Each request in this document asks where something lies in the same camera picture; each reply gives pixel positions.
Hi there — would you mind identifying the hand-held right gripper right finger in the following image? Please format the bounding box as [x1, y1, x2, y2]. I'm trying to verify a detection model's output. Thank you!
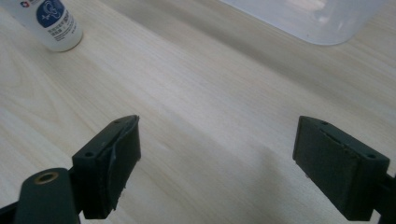
[292, 115, 391, 222]

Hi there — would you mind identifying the clear plastic container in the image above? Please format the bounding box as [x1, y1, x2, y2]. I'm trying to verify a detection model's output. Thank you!
[219, 0, 389, 47]

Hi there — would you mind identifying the white bottle with blue label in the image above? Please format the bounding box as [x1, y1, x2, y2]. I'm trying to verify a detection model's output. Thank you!
[0, 0, 84, 53]

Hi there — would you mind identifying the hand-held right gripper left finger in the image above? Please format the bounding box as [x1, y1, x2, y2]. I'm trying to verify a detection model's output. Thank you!
[71, 114, 142, 220]

